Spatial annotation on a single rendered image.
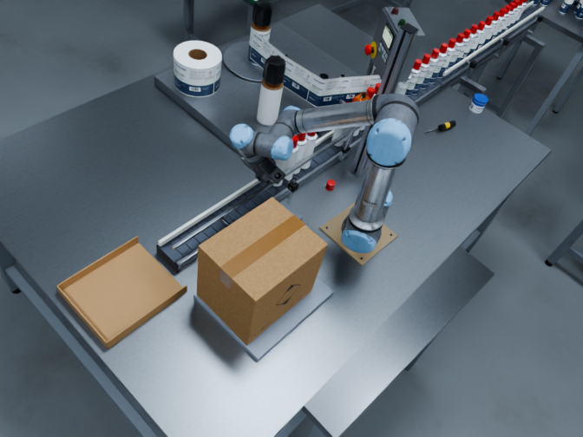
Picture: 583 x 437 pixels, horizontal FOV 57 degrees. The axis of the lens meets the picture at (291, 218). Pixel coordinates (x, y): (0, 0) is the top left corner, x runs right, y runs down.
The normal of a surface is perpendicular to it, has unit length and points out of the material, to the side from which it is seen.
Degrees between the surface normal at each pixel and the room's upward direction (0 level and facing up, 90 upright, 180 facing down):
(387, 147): 82
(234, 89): 0
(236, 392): 0
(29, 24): 0
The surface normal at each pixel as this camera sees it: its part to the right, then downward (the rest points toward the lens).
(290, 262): 0.15, -0.62
